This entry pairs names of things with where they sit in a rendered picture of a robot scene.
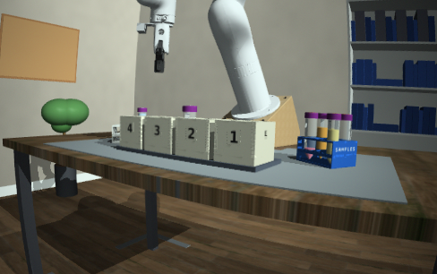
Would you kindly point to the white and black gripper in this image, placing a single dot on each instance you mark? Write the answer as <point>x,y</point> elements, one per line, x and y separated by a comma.
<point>158,48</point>

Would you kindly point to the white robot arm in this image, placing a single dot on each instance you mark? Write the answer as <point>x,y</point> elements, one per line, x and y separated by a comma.
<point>232,33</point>

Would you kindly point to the white tube rack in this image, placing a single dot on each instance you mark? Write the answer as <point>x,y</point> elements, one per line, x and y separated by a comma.
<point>115,134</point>

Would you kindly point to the blue tube rack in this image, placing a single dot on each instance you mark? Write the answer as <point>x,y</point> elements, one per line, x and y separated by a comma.
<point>343,153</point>

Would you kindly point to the purple tube cap with white dot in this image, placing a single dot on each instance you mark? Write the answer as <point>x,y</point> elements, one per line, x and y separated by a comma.
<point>190,111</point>

